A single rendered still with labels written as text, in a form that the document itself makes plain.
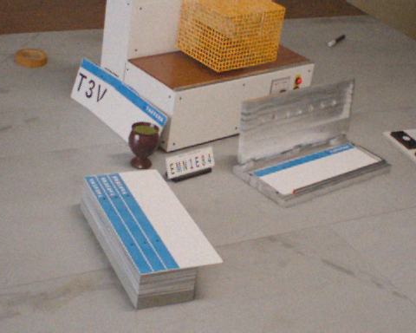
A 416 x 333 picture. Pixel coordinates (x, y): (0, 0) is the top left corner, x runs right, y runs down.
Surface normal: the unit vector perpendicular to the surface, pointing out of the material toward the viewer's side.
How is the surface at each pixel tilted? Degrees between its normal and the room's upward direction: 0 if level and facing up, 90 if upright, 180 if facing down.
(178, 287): 90
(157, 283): 90
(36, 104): 0
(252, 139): 83
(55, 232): 0
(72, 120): 0
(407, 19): 90
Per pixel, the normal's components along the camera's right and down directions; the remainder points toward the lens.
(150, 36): 0.64, 0.45
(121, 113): -0.70, -0.14
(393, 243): 0.15, -0.87
